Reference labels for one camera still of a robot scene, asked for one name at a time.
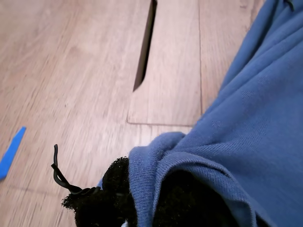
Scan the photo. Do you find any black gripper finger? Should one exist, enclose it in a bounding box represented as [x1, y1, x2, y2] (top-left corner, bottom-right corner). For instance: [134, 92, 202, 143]
[153, 170, 237, 227]
[61, 157, 138, 227]

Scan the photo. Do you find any blue printed T-shirt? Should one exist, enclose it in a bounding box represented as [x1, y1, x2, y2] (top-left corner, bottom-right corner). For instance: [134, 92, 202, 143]
[96, 0, 303, 227]

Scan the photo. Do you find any black zip tie, twisted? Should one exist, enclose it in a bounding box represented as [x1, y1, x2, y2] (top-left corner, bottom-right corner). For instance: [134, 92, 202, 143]
[51, 144, 101, 196]

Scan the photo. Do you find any blue tape strip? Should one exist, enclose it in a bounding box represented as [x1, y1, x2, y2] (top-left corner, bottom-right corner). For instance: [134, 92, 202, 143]
[0, 126, 27, 181]

